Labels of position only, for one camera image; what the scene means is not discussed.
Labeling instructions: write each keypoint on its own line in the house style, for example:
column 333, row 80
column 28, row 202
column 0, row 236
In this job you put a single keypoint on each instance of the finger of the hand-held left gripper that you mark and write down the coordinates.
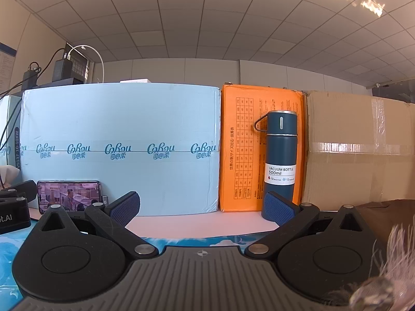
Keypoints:
column 11, row 193
column 26, row 189

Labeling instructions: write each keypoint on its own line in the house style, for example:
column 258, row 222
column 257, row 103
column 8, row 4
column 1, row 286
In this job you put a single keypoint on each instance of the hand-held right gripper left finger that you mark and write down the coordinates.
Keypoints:
column 124, row 209

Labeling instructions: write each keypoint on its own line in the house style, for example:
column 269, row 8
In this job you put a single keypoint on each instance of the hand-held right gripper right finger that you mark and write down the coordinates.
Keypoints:
column 280, row 210

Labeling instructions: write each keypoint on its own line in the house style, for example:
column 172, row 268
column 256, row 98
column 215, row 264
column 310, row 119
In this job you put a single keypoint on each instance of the black phone charging plug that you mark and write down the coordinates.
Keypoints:
column 105, row 200

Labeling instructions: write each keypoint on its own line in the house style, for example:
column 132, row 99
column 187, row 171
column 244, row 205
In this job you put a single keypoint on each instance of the black smartphone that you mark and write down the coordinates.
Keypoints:
column 68, row 194

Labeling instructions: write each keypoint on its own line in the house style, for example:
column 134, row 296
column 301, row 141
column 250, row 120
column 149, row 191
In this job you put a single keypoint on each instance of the dark blue vacuum bottle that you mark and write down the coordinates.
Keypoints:
column 280, row 149

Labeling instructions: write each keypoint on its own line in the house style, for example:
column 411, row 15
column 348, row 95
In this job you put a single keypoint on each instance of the orange cardboard box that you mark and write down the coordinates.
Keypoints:
column 240, row 155

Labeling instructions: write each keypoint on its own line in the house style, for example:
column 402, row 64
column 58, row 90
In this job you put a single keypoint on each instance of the light blue box white label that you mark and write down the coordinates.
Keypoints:
column 9, row 120

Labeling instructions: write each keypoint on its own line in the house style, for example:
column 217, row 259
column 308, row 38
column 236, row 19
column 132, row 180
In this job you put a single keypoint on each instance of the printed desk mat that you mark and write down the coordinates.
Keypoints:
column 194, row 240

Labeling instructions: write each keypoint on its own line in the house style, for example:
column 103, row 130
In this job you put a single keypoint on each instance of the large light blue cardboard box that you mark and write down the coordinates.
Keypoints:
column 120, row 120

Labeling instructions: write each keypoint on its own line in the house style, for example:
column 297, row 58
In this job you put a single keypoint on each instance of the brown cardboard box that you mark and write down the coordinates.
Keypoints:
column 356, row 155

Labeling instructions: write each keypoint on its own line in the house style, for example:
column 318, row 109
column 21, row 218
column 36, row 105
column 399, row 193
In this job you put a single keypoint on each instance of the small black power adapter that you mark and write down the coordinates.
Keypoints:
column 30, row 76

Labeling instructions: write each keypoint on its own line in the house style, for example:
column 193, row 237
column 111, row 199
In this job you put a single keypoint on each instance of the dark flat box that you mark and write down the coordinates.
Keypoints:
column 64, row 80

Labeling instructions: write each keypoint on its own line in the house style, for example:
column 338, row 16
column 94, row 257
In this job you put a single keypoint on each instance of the fluffy pink sleeve cuff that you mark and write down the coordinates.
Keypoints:
column 395, row 259

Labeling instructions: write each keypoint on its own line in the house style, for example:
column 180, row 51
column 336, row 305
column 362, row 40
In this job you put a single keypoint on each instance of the large black power adapter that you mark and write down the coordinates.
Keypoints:
column 62, row 69

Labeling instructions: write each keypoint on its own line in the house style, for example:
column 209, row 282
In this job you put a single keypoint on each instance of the small white flat item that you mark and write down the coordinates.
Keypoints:
column 135, row 80

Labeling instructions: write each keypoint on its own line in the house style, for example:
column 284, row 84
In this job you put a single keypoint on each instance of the wall poster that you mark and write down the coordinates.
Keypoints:
column 6, row 68

